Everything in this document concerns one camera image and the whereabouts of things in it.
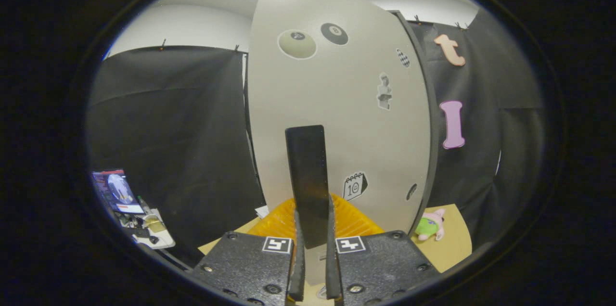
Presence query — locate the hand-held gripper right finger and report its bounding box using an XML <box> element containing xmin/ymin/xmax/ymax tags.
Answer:
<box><xmin>325</xmin><ymin>194</ymin><xmax>441</xmax><ymax>306</ymax></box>

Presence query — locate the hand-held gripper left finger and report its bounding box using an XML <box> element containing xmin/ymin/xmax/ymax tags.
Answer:
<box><xmin>189</xmin><ymin>198</ymin><xmax>307</xmax><ymax>306</ymax></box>

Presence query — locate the black door handle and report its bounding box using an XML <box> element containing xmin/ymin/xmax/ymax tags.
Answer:
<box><xmin>285</xmin><ymin>125</ymin><xmax>331</xmax><ymax>249</ymax></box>

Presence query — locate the grey shoe cabinet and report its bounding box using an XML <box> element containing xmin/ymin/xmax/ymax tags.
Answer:
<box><xmin>390</xmin><ymin>10</ymin><xmax>441</xmax><ymax>235</ymax></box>

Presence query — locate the green plush toy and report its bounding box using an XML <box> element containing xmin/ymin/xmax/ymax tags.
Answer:
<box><xmin>415</xmin><ymin>208</ymin><xmax>446</xmax><ymax>242</ymax></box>

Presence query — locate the black backdrop cloth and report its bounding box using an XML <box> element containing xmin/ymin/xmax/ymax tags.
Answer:
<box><xmin>87</xmin><ymin>8</ymin><xmax>544</xmax><ymax>268</ymax></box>

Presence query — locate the computer monitor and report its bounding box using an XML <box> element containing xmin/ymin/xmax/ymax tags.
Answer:
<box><xmin>91</xmin><ymin>169</ymin><xmax>145</xmax><ymax>214</ymax></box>

